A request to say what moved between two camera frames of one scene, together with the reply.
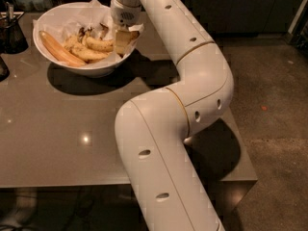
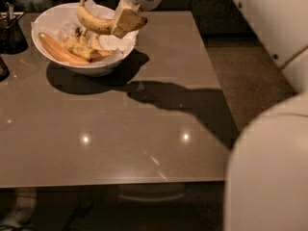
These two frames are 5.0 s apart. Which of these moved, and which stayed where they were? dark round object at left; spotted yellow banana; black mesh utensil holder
Moved: spotted yellow banana
Stayed: dark round object at left; black mesh utensil holder
